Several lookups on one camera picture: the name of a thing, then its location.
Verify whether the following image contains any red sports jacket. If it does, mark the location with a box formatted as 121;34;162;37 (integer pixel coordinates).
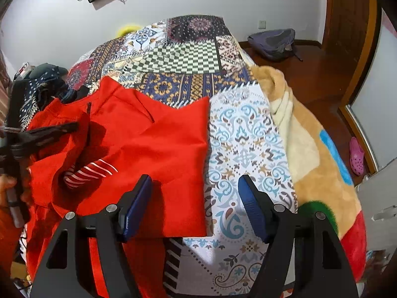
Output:
26;77;209;297

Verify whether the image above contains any person's left hand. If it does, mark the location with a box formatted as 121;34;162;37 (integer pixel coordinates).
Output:
1;172;32;209

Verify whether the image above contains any navy patterned folded blanket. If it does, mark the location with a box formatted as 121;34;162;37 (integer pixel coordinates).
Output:
20;63;69;130

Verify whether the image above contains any black folded garment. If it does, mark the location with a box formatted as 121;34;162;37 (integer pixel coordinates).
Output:
59;86;90;104

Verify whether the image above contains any tan fleece blanket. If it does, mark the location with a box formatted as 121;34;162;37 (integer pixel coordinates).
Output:
250;65;367;281

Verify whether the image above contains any pink croc shoe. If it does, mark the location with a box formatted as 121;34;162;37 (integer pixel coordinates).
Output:
349;137;365;176

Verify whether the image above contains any yellow curved headboard cushion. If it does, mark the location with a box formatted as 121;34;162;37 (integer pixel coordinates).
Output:
116;24;142;38

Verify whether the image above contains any grey backpack on floor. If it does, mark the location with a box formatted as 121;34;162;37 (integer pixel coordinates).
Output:
247;28;303;62

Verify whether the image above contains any patchwork patterned bed quilt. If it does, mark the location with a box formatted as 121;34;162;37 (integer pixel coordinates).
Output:
64;15;298;297

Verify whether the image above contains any brown wooden door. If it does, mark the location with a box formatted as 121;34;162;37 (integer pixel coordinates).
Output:
322;0;369;62

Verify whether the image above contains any white wall socket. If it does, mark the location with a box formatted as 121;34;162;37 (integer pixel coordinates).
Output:
258;20;266;29

